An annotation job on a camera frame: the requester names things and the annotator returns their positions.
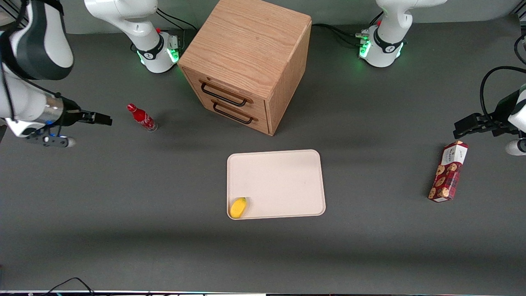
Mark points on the yellow toy fruit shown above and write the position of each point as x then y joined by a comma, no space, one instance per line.
238,208

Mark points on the red coke bottle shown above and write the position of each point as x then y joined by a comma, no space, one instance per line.
143,117

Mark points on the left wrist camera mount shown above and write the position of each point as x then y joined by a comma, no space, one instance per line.
515,147

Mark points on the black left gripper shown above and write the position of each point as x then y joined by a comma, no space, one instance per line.
502,110

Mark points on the wooden drawer cabinet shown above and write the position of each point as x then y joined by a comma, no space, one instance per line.
246,45

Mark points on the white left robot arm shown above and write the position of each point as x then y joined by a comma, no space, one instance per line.
390,24

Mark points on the aluminium frame profile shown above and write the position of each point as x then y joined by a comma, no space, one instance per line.
10,10

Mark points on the red cookie box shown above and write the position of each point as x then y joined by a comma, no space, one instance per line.
448,172

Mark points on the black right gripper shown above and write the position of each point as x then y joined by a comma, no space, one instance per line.
72,115

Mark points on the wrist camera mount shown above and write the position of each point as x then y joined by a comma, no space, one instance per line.
515,147
51,140

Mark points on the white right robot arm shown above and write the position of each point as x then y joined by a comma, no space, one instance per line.
119,16

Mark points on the beige plastic tray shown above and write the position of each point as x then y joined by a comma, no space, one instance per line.
283,181

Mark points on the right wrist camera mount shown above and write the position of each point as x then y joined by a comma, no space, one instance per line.
51,140

